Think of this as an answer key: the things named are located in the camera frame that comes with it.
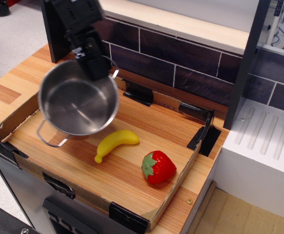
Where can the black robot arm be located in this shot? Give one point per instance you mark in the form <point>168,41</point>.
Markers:
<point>78,17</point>

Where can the yellow toy banana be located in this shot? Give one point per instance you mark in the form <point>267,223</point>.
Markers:
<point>114,140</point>

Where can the white dish drying rack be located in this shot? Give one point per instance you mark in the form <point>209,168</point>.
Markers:
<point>258,134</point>

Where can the cardboard fence with black tape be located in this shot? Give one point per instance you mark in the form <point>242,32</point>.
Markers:
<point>113,196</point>

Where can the dark grey vertical post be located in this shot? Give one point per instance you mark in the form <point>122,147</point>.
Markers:
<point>236,100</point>

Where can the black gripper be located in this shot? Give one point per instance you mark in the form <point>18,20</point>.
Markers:
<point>85,45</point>

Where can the shiny metal pot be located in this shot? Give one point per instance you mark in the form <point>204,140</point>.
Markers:
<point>76,105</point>

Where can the red toy strawberry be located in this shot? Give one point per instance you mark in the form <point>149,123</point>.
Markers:
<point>157,167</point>

